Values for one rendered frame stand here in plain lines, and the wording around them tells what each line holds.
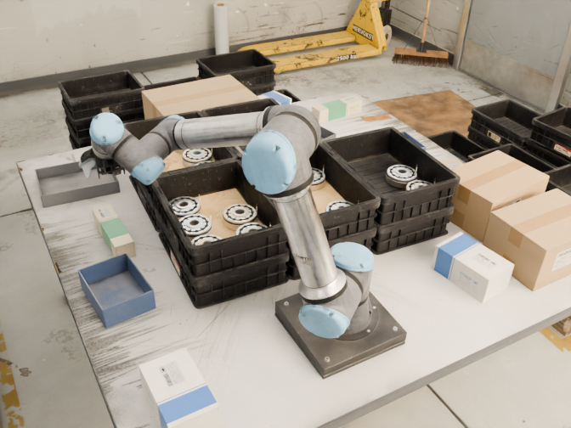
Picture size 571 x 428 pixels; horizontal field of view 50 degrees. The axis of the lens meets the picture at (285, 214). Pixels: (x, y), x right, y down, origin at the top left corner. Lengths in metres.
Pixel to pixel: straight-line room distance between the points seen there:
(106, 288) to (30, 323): 1.05
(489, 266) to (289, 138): 0.87
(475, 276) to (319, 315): 0.61
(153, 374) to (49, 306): 1.50
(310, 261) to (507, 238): 0.81
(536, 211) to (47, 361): 1.94
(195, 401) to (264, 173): 0.55
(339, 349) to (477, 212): 0.74
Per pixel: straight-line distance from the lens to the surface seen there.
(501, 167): 2.26
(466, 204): 2.12
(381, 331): 1.67
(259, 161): 1.22
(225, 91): 2.57
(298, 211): 1.29
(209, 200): 1.98
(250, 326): 1.72
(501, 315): 1.88
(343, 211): 1.77
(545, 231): 1.98
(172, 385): 1.48
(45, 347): 2.77
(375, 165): 2.21
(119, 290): 1.87
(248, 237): 1.66
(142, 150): 1.49
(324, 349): 1.61
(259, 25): 5.56
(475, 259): 1.90
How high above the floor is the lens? 1.93
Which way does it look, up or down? 35 degrees down
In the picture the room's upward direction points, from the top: 2 degrees clockwise
